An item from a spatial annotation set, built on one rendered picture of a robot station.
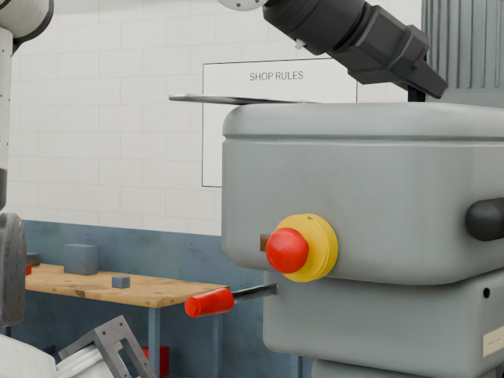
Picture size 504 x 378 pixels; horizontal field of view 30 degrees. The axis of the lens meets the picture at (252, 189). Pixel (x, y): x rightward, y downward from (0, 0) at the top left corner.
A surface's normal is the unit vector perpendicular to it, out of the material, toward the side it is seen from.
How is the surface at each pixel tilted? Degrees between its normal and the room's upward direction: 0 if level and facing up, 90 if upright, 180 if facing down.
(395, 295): 90
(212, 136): 90
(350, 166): 90
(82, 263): 90
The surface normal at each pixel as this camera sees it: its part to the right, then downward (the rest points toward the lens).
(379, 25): 0.36, 0.06
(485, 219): -0.56, 0.04
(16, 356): 0.82, -0.51
